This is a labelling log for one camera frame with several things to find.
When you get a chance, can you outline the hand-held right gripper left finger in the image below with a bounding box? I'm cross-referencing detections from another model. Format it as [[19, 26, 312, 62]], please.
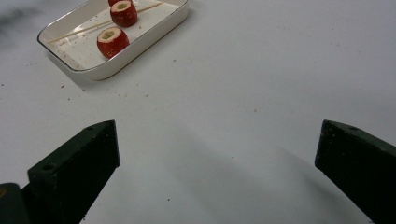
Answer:
[[21, 119, 120, 224]]

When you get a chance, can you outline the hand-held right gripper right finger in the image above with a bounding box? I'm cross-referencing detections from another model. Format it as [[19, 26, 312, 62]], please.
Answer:
[[314, 119, 396, 224]]

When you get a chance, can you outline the red cored hawthorn fruit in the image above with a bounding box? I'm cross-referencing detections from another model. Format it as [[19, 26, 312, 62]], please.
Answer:
[[107, 0, 135, 7], [96, 26, 131, 60], [109, 0, 138, 28]]

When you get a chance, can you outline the thin wooden skewer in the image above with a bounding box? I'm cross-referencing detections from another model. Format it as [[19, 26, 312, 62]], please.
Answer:
[[47, 2, 163, 44]]

